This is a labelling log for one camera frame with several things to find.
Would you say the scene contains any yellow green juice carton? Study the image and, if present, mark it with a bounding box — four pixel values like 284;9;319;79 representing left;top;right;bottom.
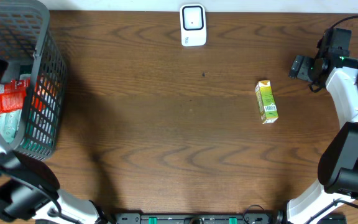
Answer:
255;80;278;124

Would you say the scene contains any white barcode scanner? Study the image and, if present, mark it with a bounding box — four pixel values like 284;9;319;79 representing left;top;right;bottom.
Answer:
180;4;207;47

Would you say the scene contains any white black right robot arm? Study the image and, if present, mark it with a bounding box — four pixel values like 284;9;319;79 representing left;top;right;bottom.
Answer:
283;56;358;223

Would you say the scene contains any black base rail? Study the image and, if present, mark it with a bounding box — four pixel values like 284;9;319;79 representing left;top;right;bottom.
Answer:
112;213;278;224

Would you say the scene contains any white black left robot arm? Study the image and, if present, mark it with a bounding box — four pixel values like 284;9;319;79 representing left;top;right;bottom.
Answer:
0;65;110;223

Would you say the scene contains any red snack bag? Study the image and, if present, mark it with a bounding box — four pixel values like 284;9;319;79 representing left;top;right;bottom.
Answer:
0;79;30;114

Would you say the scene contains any light green wet wipes pack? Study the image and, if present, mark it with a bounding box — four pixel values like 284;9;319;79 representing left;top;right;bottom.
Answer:
0;110;22;144

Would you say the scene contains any grey plastic shopping basket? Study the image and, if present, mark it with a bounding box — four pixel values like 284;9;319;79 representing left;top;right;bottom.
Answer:
0;0;67;161

